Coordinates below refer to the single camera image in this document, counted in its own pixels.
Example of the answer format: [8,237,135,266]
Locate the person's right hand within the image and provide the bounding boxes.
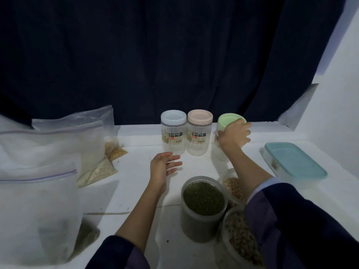
[216,119,252,155]

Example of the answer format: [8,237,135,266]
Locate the person's left hand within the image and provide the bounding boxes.
[148,152,184,194]

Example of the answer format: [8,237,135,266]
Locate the transparent jar green lid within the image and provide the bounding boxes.
[212,113,248,164]

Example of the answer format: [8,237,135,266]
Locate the transparent jar pink lid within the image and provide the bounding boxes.
[187,109,214,157]

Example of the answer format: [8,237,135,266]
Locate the transparent jar blue lid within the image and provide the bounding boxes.
[161,109,188,156]

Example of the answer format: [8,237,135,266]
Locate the pile of green beans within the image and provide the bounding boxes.
[70,181,225,260]

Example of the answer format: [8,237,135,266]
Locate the pile of yellow soybeans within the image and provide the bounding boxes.
[224,177,248,204]

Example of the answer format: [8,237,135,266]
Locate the clear zip bag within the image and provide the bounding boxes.
[32,105,119,145]

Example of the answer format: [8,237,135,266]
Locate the zip bag of grains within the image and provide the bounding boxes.
[0,115,107,184]

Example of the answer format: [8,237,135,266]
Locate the clear bag with green beans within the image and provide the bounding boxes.
[0,168,102,266]

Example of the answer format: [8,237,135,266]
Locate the person's left forearm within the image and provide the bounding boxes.
[86,185,169,269]

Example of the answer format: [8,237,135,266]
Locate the person's right forearm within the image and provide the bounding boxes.
[229,147,359,269]

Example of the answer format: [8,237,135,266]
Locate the teal lidded plastic container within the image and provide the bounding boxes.
[264,142,329,183]

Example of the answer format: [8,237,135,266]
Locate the dark navy curtain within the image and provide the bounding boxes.
[0,0,349,126]

